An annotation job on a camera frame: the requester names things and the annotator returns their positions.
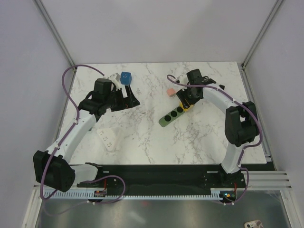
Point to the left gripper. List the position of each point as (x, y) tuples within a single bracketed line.
[(128, 102)]

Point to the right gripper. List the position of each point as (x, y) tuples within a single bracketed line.
[(182, 95)]

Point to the yellow cube socket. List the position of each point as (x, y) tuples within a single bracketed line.
[(183, 107)]

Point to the blue cube socket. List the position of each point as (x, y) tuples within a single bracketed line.
[(126, 78)]

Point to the green power strip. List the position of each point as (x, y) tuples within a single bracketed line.
[(171, 116)]

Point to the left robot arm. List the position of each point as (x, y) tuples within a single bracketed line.
[(52, 166)]

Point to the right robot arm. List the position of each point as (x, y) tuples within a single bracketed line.
[(241, 123)]

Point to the pink plug adapter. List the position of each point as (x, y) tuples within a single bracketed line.
[(171, 92)]

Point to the white power strip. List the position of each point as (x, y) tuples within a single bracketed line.
[(109, 137)]

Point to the right aluminium frame post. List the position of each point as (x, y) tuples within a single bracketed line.
[(265, 27)]

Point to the aluminium frame post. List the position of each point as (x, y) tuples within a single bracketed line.
[(55, 33), (265, 27)]

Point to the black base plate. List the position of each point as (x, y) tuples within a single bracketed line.
[(164, 179)]

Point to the white cable duct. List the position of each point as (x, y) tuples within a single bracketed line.
[(95, 194)]

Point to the left aluminium frame post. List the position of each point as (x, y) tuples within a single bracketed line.
[(55, 33)]

